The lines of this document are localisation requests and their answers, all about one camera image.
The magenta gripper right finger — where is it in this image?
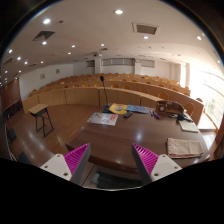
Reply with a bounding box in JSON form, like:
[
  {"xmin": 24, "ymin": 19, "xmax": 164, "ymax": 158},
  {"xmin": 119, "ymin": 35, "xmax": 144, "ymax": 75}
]
[{"xmin": 132, "ymin": 143, "xmax": 181, "ymax": 185}]

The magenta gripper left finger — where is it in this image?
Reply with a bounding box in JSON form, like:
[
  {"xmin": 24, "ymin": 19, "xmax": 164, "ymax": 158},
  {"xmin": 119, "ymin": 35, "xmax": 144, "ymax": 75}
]
[{"xmin": 41, "ymin": 143, "xmax": 91, "ymax": 184}]

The beige folded towel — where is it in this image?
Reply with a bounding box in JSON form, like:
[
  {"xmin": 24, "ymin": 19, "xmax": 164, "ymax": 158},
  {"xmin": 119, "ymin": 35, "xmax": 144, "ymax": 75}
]
[{"xmin": 167, "ymin": 138, "xmax": 204, "ymax": 158}]

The red marker pen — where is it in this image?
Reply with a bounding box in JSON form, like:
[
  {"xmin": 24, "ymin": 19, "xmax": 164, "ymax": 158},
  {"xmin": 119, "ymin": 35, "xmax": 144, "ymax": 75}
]
[{"xmin": 153, "ymin": 111, "xmax": 160, "ymax": 119}]

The white notebook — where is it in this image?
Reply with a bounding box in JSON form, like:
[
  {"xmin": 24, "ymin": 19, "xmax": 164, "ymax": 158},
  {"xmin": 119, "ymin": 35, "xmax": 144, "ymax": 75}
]
[{"xmin": 179, "ymin": 121, "xmax": 198, "ymax": 133}]

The black remote control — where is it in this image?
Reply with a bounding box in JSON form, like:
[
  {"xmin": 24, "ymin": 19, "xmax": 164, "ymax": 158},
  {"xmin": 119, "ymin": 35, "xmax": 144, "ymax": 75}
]
[{"xmin": 123, "ymin": 111, "xmax": 133, "ymax": 118}]

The white printed paper sheet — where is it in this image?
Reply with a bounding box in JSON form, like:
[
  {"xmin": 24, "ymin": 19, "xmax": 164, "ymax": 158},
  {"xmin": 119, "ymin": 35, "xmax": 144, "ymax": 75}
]
[{"xmin": 88, "ymin": 112, "xmax": 118, "ymax": 126}]

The brown wooden box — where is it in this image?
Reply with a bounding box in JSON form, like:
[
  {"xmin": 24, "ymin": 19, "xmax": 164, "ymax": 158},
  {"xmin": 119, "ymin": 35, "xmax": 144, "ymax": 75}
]
[{"xmin": 156, "ymin": 100, "xmax": 184, "ymax": 114}]

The blue printed sheet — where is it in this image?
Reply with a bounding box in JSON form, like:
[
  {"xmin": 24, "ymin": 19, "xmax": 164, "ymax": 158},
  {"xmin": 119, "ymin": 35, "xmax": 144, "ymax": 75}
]
[{"xmin": 126, "ymin": 105, "xmax": 149, "ymax": 114}]

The small wooden lectern stand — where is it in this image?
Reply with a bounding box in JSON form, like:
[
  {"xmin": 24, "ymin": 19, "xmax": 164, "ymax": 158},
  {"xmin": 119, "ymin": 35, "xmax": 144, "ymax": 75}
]
[{"xmin": 29, "ymin": 104, "xmax": 54, "ymax": 137}]

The yellow booklet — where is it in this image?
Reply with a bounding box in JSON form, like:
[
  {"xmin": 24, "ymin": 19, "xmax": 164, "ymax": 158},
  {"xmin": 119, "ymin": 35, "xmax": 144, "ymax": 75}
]
[{"xmin": 109, "ymin": 103, "xmax": 127, "ymax": 115}]

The black gooseneck microphone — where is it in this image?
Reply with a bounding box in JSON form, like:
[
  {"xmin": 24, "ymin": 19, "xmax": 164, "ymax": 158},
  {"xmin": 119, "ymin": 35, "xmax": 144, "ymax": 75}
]
[{"xmin": 100, "ymin": 76, "xmax": 111, "ymax": 113}]

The curved wooden bench row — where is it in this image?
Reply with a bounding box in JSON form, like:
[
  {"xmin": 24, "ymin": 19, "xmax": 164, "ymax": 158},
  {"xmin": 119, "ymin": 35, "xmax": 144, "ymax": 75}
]
[{"xmin": 21, "ymin": 86, "xmax": 205, "ymax": 126}]

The black device with cable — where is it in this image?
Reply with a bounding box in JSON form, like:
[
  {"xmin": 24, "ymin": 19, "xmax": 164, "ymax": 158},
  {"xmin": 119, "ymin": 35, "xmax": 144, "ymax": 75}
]
[{"xmin": 168, "ymin": 114, "xmax": 193, "ymax": 122}]

